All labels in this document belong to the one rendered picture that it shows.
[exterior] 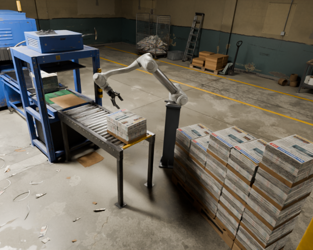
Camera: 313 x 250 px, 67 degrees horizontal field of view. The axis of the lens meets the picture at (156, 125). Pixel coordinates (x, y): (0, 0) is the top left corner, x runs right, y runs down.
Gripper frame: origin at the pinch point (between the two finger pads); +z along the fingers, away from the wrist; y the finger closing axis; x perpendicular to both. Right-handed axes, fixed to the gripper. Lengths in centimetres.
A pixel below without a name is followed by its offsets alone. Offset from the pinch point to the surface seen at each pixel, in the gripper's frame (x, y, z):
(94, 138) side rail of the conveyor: 28, 42, 6
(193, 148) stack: -43, 3, 87
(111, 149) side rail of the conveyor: 28, 26, 35
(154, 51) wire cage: -583, 298, -403
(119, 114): 1.9, 10.1, 7.0
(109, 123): 14.2, 19.7, 7.7
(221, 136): -37, -42, 102
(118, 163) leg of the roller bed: 28, 32, 51
